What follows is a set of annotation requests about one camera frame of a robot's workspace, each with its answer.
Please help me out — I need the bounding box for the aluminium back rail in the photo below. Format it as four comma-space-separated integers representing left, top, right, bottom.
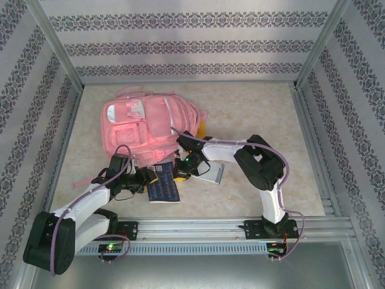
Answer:
82, 79, 298, 87

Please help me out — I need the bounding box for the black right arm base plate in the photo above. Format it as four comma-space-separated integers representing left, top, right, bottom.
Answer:
244, 219, 300, 241

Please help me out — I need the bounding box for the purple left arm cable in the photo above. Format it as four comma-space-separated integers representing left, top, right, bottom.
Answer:
51, 144, 133, 276

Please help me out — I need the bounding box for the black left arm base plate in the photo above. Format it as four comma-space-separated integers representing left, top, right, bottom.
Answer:
114, 221, 139, 241

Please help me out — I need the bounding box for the aluminium side rail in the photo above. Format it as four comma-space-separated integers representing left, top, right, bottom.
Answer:
40, 85, 84, 220
288, 83, 353, 219

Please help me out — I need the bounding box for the slotted grey cable duct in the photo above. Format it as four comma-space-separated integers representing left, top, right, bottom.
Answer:
73, 242, 268, 256

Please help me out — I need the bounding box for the navy book with white print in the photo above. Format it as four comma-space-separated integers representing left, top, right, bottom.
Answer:
146, 161, 181, 205

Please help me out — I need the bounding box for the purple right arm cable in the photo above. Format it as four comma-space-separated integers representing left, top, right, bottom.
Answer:
170, 126, 306, 262

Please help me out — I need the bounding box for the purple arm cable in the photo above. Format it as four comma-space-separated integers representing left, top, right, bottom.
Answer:
51, 144, 133, 276
170, 126, 306, 262

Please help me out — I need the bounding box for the white notebook with blue edge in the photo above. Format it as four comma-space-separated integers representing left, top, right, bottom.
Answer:
192, 161, 226, 185

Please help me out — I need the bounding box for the grey metal panel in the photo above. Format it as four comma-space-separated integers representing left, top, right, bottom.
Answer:
28, 254, 371, 289

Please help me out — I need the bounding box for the aluminium frame post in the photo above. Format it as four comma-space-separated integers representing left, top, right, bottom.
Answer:
296, 0, 352, 89
23, 0, 84, 91

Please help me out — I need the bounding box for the pink school backpack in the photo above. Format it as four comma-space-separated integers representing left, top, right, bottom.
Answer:
70, 85, 209, 191

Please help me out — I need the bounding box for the aluminium mounting rail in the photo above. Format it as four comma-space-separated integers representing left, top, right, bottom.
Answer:
28, 217, 353, 242

